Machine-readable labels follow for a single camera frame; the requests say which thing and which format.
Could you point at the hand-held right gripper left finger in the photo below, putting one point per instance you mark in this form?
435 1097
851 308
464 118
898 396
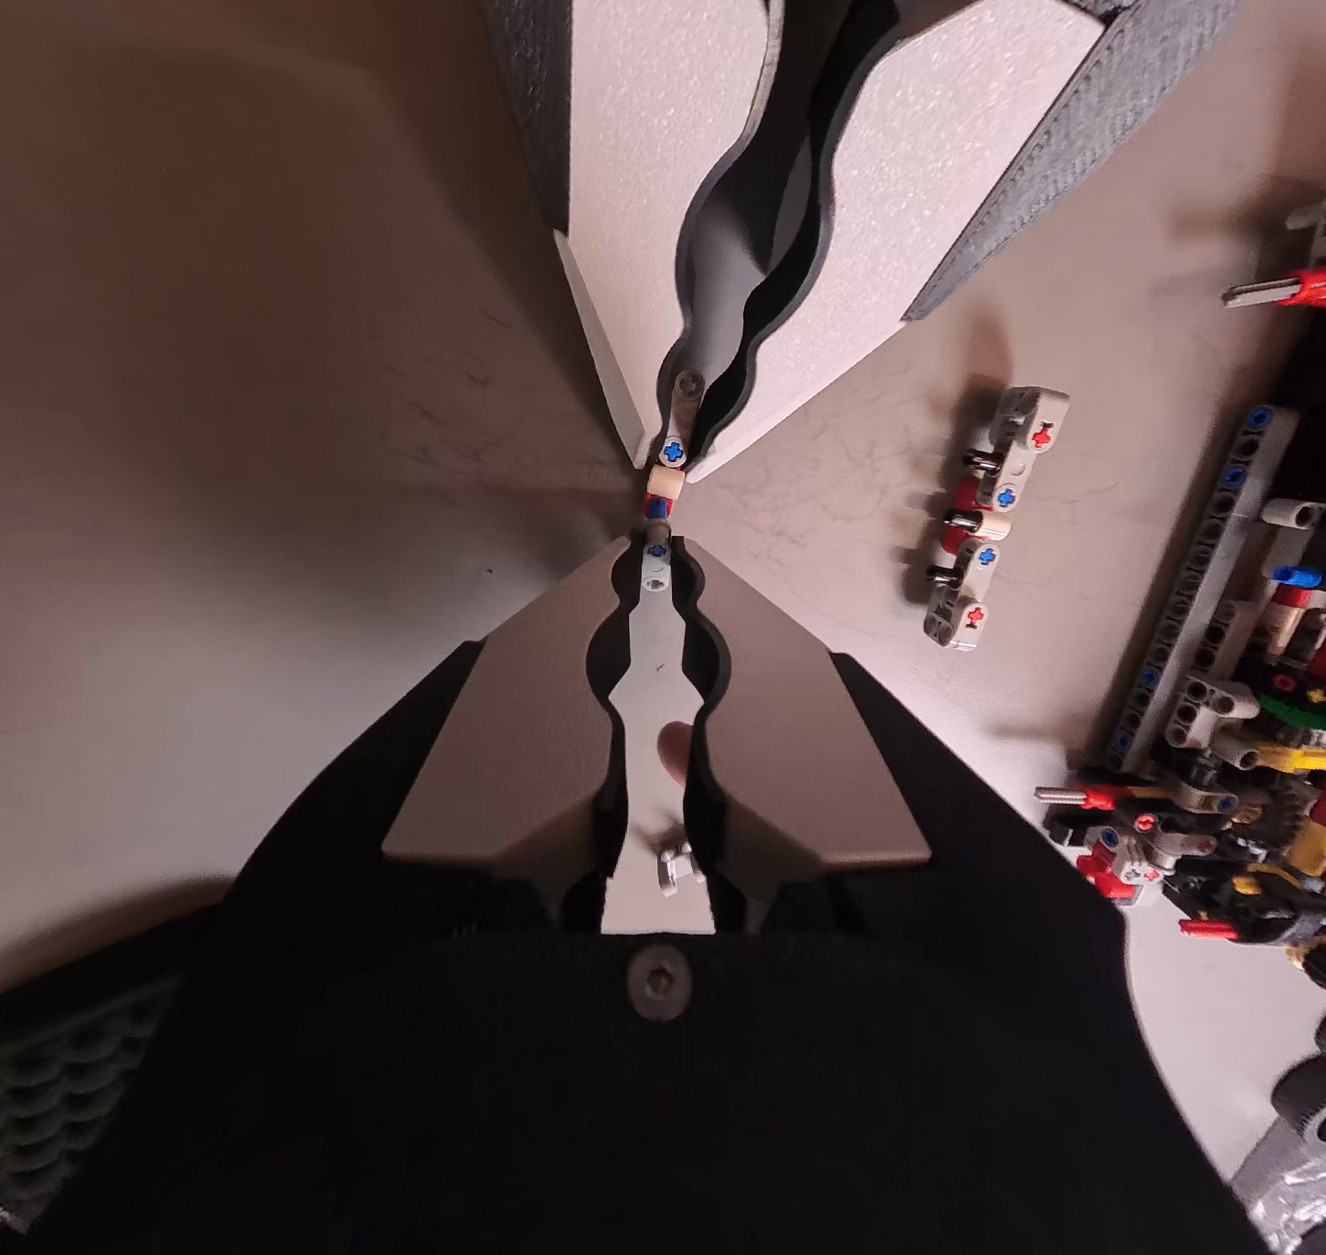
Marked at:
507 757

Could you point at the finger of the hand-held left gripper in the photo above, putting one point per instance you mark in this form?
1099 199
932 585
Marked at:
652 84
932 156

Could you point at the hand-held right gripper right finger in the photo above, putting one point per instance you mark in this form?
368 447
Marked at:
808 757

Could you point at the grey lego connector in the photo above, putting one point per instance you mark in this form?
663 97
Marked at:
678 869

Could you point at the grey lego liftarm blue pin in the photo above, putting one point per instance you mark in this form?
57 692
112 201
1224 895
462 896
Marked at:
656 562
684 415

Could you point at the small red lego piece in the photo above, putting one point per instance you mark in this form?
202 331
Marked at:
652 509

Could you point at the white lego bush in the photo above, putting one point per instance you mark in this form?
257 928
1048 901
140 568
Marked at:
663 489

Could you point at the grey lego assembly with pins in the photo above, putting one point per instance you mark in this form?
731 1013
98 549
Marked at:
1020 426

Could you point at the partly built lego car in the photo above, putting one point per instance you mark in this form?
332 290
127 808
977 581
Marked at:
1201 551

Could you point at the black lego tire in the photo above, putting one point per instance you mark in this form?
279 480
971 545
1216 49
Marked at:
1302 1089

